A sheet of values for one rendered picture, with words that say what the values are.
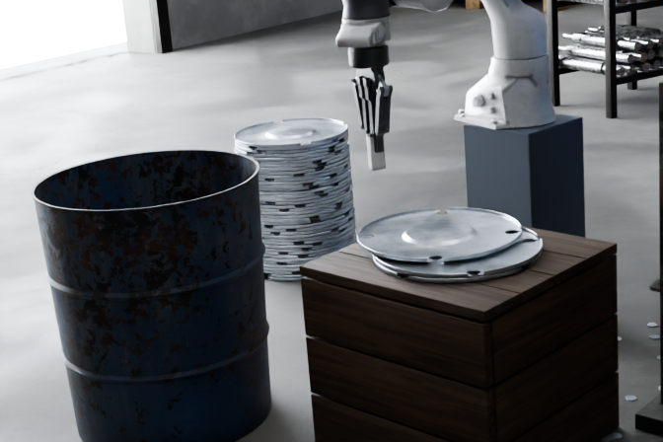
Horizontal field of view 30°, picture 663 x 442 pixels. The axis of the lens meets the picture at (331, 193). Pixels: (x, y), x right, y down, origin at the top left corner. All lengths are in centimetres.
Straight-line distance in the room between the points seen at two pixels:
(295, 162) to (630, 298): 86
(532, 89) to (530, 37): 11
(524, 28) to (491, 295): 79
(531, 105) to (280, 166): 72
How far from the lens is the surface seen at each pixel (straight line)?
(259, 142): 308
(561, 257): 211
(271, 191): 308
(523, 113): 260
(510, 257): 209
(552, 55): 485
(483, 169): 265
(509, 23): 258
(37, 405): 262
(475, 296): 195
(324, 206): 307
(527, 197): 259
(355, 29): 223
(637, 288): 297
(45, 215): 224
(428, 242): 214
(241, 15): 747
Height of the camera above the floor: 105
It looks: 16 degrees down
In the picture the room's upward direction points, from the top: 5 degrees counter-clockwise
